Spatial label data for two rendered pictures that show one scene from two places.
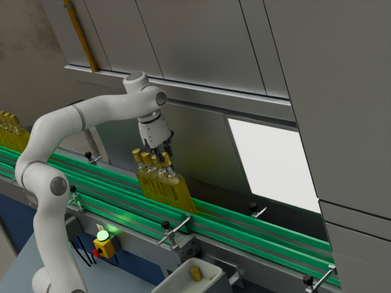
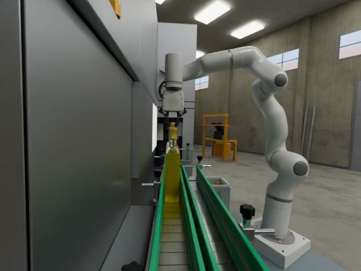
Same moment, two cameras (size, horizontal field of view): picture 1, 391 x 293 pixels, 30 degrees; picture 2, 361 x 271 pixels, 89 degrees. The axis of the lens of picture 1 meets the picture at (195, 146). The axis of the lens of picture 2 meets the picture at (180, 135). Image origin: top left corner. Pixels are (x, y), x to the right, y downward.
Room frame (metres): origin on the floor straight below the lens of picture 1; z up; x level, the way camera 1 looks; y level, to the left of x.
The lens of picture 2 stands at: (3.03, 0.60, 1.35)
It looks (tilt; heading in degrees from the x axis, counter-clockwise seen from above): 4 degrees down; 211
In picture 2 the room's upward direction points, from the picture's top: 2 degrees clockwise
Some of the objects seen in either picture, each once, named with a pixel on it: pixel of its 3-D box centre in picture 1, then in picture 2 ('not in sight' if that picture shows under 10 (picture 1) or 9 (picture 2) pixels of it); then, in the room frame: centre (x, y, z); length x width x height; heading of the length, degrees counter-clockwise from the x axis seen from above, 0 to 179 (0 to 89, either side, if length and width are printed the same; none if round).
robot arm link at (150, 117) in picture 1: (148, 113); (173, 86); (2.30, 0.11, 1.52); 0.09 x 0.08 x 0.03; 124
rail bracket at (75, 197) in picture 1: (73, 203); (256, 237); (2.63, 0.55, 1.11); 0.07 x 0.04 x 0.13; 125
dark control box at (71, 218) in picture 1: (68, 227); not in sight; (2.71, 0.63, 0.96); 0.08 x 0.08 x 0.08; 35
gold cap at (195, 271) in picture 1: (195, 273); not in sight; (2.10, 0.15, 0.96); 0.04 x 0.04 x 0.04
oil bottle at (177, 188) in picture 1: (181, 197); not in sight; (2.30, 0.11, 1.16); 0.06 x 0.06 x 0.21; 34
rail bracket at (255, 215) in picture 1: (261, 216); (159, 158); (2.08, -0.13, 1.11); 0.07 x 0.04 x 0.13; 125
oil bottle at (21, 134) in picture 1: (24, 140); not in sight; (3.23, 0.76, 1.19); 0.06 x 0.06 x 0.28; 35
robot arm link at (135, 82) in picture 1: (141, 93); (173, 69); (2.30, 0.11, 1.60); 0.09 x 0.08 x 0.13; 33
